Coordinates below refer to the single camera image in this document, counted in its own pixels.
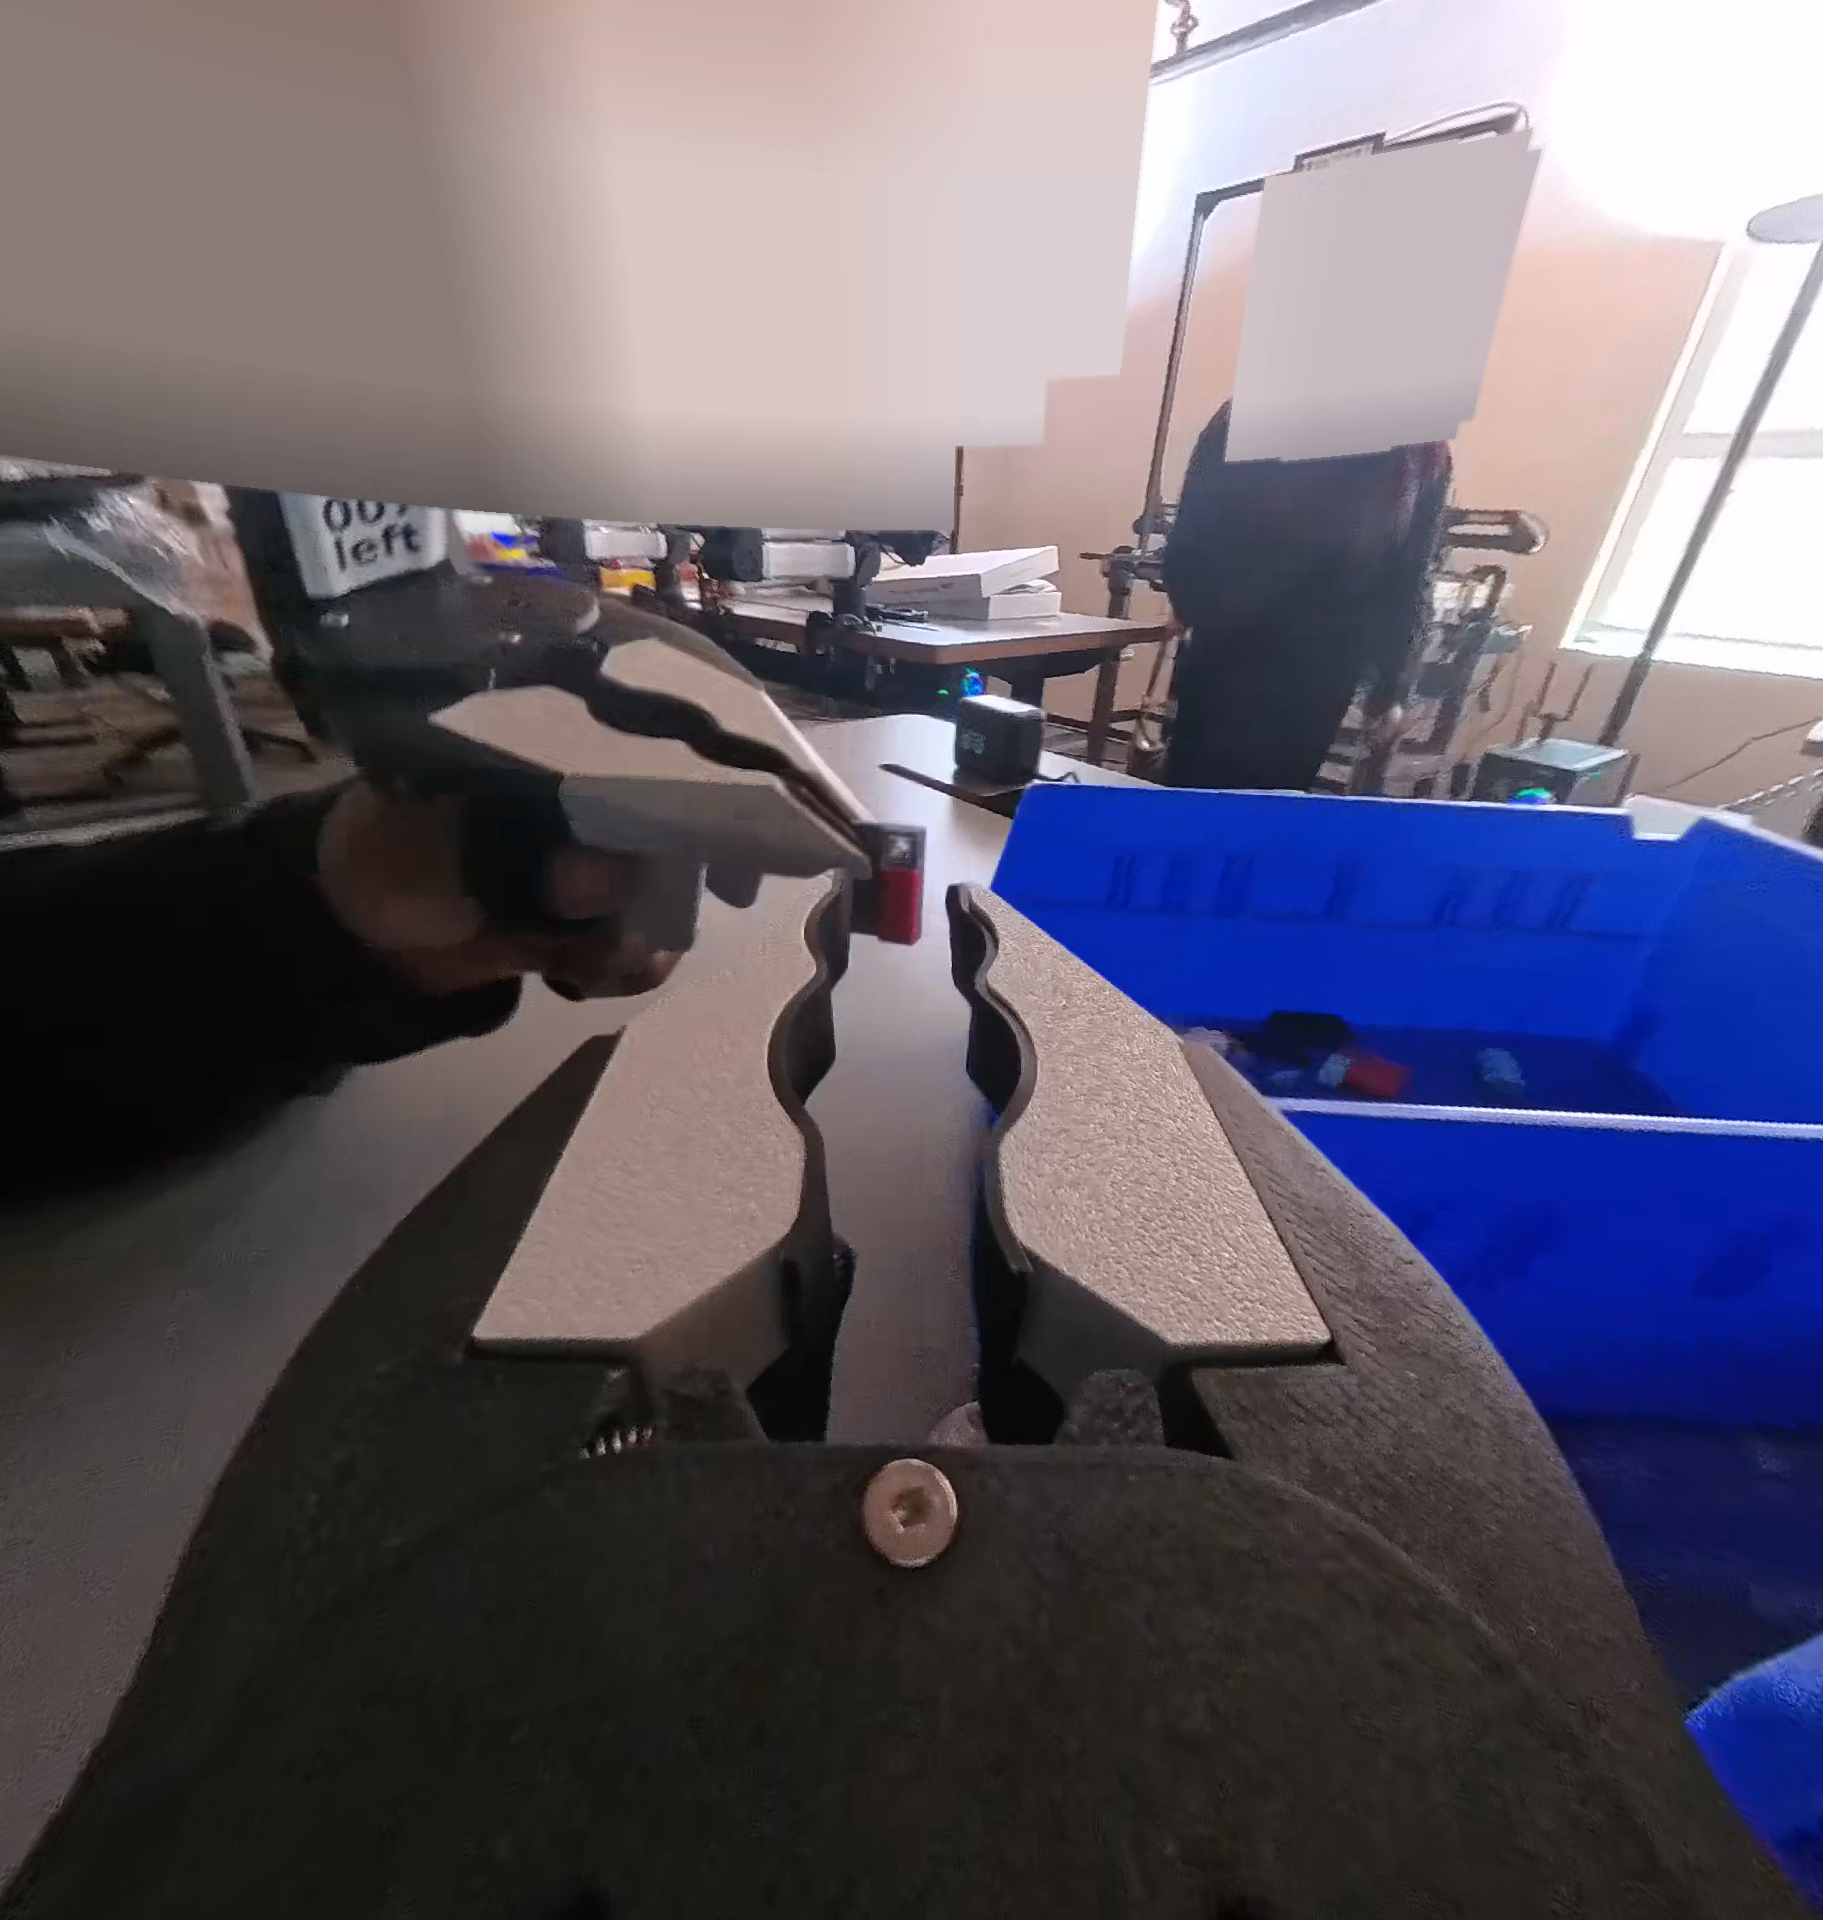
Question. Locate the blue plastic bin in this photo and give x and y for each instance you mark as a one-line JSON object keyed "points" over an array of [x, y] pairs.
{"points": [[1601, 1275], [1795, 1771], [1300, 900]]}

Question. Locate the person's left forearm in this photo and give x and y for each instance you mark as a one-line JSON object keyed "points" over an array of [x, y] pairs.
{"points": [[132, 976]]}

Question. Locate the black router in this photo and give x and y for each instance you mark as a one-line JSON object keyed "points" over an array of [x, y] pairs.
{"points": [[1549, 773]]}

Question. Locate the person's left hand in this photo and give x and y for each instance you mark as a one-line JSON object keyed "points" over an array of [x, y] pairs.
{"points": [[401, 885]]}

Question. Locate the small black robot arm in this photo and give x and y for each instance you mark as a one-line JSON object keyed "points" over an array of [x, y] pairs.
{"points": [[1495, 528]]}

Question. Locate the window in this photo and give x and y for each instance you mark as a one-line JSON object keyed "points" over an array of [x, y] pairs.
{"points": [[1751, 526]]}

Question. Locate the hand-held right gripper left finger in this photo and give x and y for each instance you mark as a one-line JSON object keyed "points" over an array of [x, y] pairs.
{"points": [[642, 1201]]}

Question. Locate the black metal frame rig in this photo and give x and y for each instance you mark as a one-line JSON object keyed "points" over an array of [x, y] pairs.
{"points": [[1182, 301]]}

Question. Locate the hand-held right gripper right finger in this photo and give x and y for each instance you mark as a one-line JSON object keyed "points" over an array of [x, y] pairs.
{"points": [[1166, 1201]]}

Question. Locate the small black device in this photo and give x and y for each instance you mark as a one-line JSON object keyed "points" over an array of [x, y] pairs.
{"points": [[998, 735]]}

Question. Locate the grey desk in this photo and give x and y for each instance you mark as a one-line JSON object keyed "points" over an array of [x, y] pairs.
{"points": [[177, 1350]]}

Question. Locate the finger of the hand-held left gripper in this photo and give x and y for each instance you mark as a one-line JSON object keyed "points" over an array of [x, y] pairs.
{"points": [[702, 682], [672, 817]]}

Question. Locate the pile of loose toy bricks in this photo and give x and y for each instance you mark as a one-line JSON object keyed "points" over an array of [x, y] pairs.
{"points": [[1347, 1069]]}

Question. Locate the robot station table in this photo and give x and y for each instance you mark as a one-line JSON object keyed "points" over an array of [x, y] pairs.
{"points": [[1452, 661]]}

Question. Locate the white flat box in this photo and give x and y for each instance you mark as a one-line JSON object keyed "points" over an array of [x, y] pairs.
{"points": [[1024, 605], [956, 573]]}

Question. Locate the white robot base unit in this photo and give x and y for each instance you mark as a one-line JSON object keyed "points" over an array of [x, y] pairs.
{"points": [[792, 558]]}

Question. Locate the black floor lamp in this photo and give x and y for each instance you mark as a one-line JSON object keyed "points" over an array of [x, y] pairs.
{"points": [[1721, 480]]}

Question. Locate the person's right hand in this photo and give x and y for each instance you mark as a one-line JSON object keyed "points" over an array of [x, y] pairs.
{"points": [[961, 1426]]}

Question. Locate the grey metal table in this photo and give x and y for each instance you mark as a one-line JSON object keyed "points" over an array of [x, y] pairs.
{"points": [[101, 586]]}

